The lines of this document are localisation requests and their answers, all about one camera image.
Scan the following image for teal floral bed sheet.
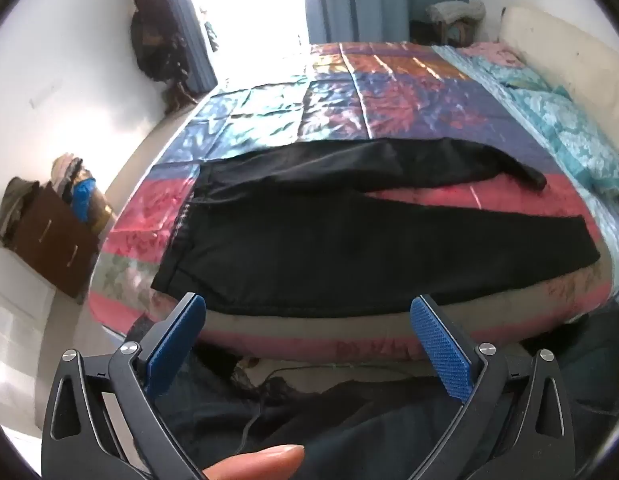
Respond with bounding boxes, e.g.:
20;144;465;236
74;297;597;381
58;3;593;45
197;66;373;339
432;42;619;261

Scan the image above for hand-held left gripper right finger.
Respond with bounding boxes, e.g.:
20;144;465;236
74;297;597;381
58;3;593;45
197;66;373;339
409;294;576;480

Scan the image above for wide blue curtain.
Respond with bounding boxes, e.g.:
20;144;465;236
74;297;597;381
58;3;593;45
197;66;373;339
300;0;470;46

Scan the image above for brown wooden cabinet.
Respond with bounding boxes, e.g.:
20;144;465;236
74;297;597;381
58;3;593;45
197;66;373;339
14;182;103;302

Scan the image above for person's left hand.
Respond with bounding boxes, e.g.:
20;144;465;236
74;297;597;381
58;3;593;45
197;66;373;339
204;444;305;480

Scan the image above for thin dark cable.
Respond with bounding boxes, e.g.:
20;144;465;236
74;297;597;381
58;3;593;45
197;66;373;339
242;365;340;453

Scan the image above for black pants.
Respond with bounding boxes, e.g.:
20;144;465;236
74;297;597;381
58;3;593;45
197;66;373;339
150;136;601;318

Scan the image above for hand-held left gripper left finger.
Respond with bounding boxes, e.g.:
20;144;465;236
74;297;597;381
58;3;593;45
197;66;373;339
41;292;208;480

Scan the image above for narrow blue curtain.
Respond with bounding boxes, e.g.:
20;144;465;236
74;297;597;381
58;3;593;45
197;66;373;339
174;0;219;92

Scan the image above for wooden chair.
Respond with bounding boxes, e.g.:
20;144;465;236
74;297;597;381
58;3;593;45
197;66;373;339
409;19;473;47

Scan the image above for cream pillow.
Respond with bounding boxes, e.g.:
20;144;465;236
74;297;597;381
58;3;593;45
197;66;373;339
498;5;619;156

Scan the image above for blue plastic bag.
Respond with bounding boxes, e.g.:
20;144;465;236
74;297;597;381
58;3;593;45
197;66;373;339
72;177;97;223

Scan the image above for dark hanging clothes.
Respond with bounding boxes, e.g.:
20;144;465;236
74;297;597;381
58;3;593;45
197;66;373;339
128;0;200;113

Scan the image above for bed with colourful patchwork quilt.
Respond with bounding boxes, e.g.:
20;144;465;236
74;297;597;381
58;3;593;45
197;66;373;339
87;40;615;366

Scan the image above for grey knitted cloth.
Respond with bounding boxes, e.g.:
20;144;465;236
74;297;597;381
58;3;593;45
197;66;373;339
428;0;486;26

